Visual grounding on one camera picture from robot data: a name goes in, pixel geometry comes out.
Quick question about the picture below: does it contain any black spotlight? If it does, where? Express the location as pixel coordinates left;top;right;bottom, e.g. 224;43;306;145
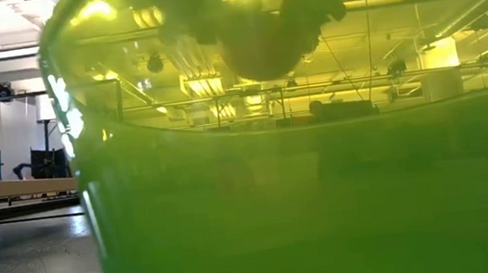
0;80;17;100

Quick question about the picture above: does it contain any green translucent plastic bowl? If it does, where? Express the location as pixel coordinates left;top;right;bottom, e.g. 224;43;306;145
31;0;488;273

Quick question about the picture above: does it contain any light wooden table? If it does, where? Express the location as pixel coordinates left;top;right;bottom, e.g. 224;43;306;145
0;168;80;201

